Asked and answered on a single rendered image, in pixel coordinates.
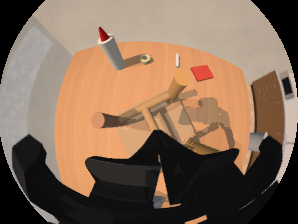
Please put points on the red flat rectangular pad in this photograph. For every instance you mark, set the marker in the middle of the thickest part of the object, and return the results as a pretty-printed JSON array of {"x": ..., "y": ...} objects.
[{"x": 201, "y": 73}]

